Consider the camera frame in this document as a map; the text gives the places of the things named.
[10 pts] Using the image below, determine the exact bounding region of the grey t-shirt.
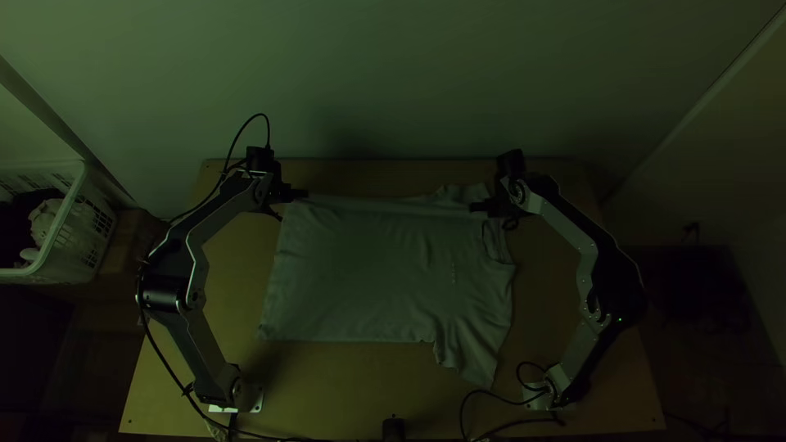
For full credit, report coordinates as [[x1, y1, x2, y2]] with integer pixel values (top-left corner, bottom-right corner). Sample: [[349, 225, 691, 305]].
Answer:
[[257, 183, 517, 389]]

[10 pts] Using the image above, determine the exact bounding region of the white laundry basket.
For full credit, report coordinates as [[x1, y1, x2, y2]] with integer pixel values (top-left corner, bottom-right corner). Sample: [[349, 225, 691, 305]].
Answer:
[[0, 160, 119, 286]]

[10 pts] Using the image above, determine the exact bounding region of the heap of clothes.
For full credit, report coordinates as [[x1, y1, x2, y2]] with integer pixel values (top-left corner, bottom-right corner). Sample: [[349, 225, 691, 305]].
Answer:
[[0, 188, 70, 269]]

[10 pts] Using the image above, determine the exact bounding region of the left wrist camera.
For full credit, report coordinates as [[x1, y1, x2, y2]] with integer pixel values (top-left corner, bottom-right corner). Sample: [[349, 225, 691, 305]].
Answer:
[[245, 145, 276, 177]]

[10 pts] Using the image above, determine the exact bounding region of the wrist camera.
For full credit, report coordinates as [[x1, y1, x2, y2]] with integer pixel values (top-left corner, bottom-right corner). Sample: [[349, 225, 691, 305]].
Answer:
[[495, 149, 528, 180], [245, 145, 276, 177]]

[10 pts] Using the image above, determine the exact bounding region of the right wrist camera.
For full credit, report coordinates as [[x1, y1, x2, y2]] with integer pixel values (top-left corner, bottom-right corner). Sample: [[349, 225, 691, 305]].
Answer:
[[495, 149, 528, 180]]

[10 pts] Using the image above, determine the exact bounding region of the black cable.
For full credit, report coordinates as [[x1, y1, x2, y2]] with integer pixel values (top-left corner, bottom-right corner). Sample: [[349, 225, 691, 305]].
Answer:
[[139, 306, 297, 442], [458, 360, 567, 442], [168, 112, 273, 226]]

